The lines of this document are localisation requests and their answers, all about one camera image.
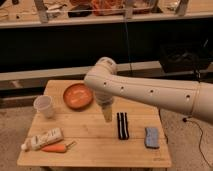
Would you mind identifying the toy carrot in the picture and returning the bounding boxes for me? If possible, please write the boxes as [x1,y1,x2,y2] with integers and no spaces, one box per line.
[42,141,77,153]

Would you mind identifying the black cable on floor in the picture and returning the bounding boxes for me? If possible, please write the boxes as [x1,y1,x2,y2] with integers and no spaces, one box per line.
[181,115,213,169]

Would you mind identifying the blue sponge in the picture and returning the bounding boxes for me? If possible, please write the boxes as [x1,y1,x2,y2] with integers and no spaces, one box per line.
[144,127,159,149]

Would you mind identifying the thin vertical cable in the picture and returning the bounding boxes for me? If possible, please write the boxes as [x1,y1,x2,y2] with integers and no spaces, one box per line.
[123,16,134,72]

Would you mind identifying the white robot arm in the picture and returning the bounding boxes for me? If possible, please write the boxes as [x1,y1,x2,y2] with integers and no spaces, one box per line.
[84,57,213,125]

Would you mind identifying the white tube with cap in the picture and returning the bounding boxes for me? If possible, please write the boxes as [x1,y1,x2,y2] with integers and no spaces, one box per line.
[21,128,63,151]

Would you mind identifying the wooden table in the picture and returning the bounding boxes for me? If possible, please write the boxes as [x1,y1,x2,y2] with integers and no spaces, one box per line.
[17,80,171,168]

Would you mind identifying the orange bowl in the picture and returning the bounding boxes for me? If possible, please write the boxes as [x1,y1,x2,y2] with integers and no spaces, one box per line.
[63,83,93,110]

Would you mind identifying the black object on shelf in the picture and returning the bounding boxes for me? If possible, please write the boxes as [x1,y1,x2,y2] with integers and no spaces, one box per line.
[67,4,92,18]

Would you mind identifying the orange object on shelf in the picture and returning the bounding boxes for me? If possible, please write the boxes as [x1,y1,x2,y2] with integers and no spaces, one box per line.
[91,0,123,16]

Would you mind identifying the clear plastic cup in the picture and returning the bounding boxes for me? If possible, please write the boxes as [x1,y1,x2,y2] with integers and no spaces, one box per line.
[33,95,54,118]

